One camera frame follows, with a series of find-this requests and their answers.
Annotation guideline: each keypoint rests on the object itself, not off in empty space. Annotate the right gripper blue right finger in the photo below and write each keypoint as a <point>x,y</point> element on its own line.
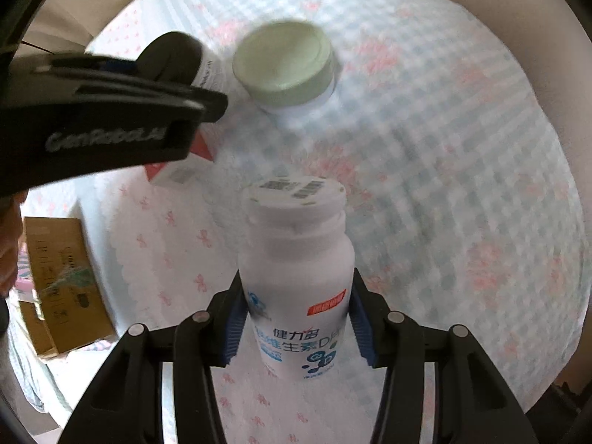
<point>472,401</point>

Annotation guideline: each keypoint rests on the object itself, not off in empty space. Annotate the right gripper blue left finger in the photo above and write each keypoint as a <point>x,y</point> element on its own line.
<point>123,402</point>

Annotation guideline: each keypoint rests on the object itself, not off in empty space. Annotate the black cap small jar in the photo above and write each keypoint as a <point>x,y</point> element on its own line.
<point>177,57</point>

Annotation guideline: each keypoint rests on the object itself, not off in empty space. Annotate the red small carton box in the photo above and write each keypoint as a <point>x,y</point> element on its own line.
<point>178,174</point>

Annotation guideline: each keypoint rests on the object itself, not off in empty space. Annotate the white vitamin pill bottle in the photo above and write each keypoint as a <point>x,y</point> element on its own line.
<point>296,265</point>

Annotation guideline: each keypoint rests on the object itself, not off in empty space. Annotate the pale green lid jar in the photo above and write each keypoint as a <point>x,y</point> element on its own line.
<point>286,66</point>

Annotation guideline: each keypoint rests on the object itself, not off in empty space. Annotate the person's left hand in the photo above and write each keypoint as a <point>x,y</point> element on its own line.
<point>11,231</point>

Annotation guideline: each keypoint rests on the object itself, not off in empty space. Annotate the brown cardboard boxes on floor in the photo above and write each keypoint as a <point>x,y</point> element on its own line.
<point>69,312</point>

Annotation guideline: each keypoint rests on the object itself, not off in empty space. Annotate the blue pink checkered bedsheet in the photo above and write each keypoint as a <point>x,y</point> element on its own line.
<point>460,201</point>

